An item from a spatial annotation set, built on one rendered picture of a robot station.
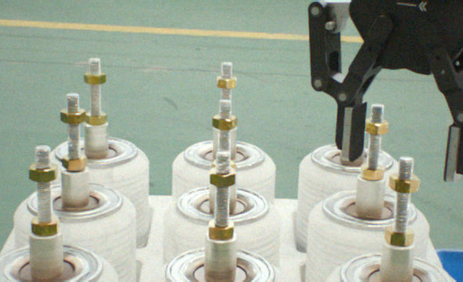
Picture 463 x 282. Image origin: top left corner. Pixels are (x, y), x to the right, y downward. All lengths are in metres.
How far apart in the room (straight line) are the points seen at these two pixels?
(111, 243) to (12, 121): 1.07
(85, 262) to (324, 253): 0.19
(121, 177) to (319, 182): 0.18
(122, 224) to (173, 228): 0.04
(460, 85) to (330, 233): 0.20
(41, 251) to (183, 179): 0.23
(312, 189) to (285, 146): 0.82
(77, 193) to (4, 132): 0.99
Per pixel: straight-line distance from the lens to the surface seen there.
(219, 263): 0.64
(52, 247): 0.64
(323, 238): 0.74
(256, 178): 0.84
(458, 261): 1.04
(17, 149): 1.65
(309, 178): 0.85
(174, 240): 0.74
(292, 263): 0.83
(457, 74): 0.59
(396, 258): 0.64
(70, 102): 0.74
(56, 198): 0.78
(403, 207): 0.63
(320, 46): 0.62
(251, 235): 0.72
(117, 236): 0.74
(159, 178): 1.50
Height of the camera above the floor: 0.55
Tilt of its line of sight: 19 degrees down
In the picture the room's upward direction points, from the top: 2 degrees clockwise
